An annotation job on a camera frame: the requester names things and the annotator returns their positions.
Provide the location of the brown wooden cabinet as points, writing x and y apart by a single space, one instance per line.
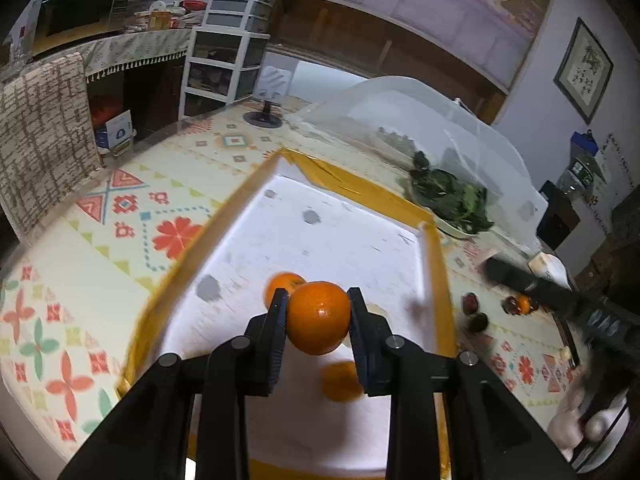
340 35

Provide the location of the grey stand with black base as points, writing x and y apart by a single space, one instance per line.
270 90

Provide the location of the dark round fruit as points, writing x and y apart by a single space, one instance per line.
509 305
479 322

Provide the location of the white mesh food cover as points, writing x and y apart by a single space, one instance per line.
400 105

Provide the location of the patterned tablecloth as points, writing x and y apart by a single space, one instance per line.
100 270

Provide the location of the cream container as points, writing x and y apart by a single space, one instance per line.
546 265

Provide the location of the person's right hand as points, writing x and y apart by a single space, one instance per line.
570 420

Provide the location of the white wall calendar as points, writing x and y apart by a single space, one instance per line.
612 180

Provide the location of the red date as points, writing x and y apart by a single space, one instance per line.
470 304

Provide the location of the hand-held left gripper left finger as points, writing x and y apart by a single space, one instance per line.
277 332

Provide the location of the white tray with yellow tape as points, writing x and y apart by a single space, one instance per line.
340 250

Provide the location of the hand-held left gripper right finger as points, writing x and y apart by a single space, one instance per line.
361 340

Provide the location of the framed picture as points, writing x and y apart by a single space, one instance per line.
582 67

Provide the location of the blue and white box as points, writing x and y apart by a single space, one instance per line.
117 130

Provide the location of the leafy greens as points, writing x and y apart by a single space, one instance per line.
450 195

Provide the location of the black microwave oven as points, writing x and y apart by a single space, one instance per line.
75 15

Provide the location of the small grey drawer unit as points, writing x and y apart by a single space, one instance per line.
240 5

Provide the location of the chair with patterned cover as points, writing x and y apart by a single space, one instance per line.
45 135

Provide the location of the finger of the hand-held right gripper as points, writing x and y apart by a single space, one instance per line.
507 272

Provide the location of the black box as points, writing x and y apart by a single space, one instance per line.
556 217

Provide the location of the plastic bottle with blue cap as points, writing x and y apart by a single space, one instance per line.
580 165

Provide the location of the patterned counter cloth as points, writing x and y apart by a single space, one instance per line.
135 45

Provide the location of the white oval plate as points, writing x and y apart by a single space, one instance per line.
457 229

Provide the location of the white plastic drawer unit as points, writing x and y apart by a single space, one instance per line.
220 70

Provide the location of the small orange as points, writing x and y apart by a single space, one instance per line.
524 304

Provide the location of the large orange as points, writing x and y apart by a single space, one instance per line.
320 317

